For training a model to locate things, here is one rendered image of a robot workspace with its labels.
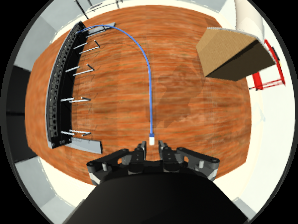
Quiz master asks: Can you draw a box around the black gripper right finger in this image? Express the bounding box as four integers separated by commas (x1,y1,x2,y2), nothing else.
158,140,220,182

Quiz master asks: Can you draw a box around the white and blue cable plug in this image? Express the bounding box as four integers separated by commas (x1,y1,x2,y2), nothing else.
149,133,154,145

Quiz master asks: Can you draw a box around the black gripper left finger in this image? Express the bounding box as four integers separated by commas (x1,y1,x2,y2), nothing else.
86,141,147,186

